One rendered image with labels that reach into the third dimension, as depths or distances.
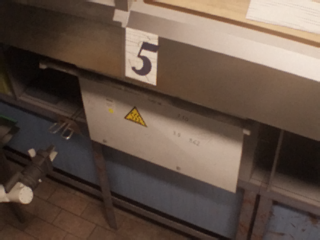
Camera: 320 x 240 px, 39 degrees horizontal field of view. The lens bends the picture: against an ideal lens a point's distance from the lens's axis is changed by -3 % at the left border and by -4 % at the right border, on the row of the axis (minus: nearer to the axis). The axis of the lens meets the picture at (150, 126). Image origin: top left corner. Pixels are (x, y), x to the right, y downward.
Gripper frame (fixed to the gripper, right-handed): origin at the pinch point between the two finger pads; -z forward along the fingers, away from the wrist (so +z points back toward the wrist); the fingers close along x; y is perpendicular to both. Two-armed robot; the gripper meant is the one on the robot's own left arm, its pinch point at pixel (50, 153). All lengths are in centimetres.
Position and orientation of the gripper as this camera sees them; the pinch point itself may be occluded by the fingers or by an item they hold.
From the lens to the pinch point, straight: 194.6
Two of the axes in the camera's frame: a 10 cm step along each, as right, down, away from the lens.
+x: -0.5, -6.9, -7.2
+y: -8.8, -3.0, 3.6
